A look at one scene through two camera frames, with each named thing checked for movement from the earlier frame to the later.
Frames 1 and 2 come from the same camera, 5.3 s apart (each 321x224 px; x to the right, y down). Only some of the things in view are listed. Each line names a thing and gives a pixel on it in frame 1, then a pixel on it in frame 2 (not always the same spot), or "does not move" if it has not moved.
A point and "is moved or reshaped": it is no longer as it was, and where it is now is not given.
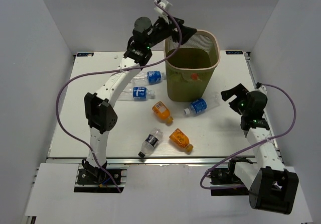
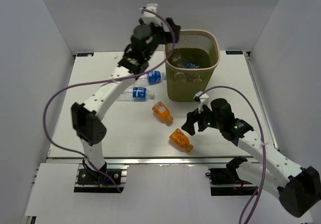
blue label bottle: x=196 y=106 is moved or reshaped
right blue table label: x=235 y=52 does not move
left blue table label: x=85 y=54 does not move
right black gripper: x=239 y=91 -> x=192 y=117
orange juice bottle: x=162 y=112 does not move
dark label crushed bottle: x=151 y=142 -> x=175 y=58
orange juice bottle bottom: x=182 y=139 does not move
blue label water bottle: x=152 y=77 does not move
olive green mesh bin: x=190 y=67 does not move
